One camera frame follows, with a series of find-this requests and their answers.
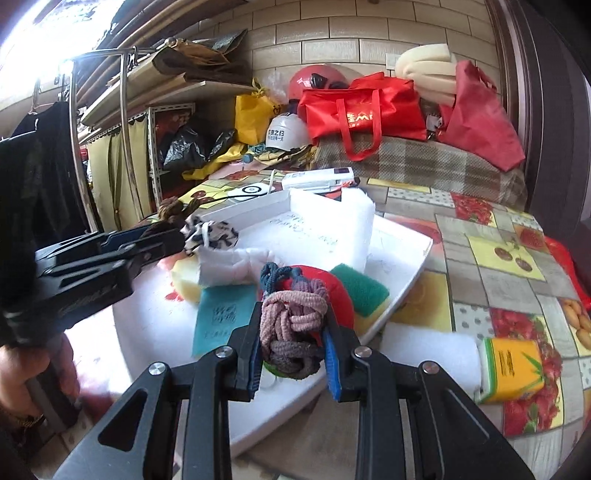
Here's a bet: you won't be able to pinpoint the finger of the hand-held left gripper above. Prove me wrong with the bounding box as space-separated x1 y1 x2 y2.
55 227 186 289
34 227 158 267

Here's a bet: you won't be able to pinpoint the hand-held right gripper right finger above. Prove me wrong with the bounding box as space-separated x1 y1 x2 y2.
321 314 536 480

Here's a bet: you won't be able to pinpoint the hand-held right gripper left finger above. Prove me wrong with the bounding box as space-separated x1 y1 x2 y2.
53 300 264 480

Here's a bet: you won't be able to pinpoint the yellow round sponge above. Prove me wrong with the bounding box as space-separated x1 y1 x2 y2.
171 256 204 303

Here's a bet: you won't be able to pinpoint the brown knotted rope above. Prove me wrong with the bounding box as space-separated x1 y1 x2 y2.
157 196 199 223

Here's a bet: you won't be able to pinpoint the knotted hair tie bundle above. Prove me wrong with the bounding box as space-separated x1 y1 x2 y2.
259 279 331 381

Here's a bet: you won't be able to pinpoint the teal foam sheet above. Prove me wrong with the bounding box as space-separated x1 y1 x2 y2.
191 284 259 358

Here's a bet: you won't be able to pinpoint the leopard print scrunchie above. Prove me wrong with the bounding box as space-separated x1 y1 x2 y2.
182 217 241 257

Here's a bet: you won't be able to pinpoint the white knotted cloth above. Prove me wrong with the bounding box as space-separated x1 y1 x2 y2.
198 247 278 287

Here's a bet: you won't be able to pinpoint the red soft ball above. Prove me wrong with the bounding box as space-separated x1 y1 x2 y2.
265 265 356 381

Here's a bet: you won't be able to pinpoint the white shallow tray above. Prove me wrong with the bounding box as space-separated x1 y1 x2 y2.
111 189 435 457

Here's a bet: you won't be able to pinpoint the green scouring sponge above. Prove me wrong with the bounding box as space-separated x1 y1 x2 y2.
330 263 393 337

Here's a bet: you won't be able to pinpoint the navy cord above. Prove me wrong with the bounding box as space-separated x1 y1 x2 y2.
260 262 291 296

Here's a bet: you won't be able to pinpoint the white foam block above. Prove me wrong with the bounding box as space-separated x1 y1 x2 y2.
288 189 376 273

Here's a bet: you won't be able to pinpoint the person's left hand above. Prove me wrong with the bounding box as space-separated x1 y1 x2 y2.
0 339 81 423

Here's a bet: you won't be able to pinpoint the beige curtain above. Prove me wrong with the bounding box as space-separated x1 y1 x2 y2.
88 117 153 229

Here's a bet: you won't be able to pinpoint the white foam roll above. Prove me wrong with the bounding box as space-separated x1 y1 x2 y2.
381 320 485 393

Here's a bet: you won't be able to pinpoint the yellow plastic sheet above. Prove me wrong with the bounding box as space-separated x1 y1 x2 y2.
182 143 245 181

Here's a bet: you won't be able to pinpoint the black plastic bag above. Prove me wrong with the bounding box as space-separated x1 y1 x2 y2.
163 127 237 171

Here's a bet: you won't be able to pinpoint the black hanging garment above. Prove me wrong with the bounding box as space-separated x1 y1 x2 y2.
0 102 88 250

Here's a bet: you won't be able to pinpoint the white round charger device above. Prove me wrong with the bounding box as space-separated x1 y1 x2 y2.
228 182 273 201

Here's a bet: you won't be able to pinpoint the wooden shelf boards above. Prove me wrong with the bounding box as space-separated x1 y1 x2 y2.
81 46 254 130

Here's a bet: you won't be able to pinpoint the yellow patterned cloth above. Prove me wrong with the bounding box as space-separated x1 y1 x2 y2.
254 145 315 169

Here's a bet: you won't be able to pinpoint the yellow gift bag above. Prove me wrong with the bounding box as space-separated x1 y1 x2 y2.
235 78 282 144

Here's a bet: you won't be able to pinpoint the white helmet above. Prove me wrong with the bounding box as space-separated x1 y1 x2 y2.
265 112 312 151

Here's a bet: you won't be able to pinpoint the white power bank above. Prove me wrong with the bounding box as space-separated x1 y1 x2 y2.
281 167 355 190

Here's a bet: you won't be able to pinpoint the yellow green tissue packet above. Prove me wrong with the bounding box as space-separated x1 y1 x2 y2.
475 337 548 404

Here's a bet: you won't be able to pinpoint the brown paper bags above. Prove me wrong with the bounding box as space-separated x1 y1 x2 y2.
152 30 250 84

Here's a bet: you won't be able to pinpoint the clear plastic bag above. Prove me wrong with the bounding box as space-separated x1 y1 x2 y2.
268 69 296 100

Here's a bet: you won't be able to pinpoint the pink helmet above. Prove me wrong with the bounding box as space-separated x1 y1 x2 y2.
286 65 350 100

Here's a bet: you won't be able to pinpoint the plaid blanket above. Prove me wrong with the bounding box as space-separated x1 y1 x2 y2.
314 136 529 208

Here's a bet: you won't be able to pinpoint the red tote bag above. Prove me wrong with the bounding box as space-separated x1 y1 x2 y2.
297 71 428 162

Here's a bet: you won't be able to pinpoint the red plastic bag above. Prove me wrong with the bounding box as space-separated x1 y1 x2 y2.
545 235 591 310

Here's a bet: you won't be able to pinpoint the red cloth bag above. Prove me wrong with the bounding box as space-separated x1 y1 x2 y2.
436 60 527 171

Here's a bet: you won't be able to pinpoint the cream foam roll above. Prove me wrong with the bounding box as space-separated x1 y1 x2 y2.
394 44 458 104

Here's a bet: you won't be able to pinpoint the brown door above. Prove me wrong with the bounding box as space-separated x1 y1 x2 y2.
489 0 591 232

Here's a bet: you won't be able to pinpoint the chrome clothes rail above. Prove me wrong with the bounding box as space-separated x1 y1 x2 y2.
69 39 176 232

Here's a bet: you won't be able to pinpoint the orange strap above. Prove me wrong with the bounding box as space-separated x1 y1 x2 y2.
323 182 362 201

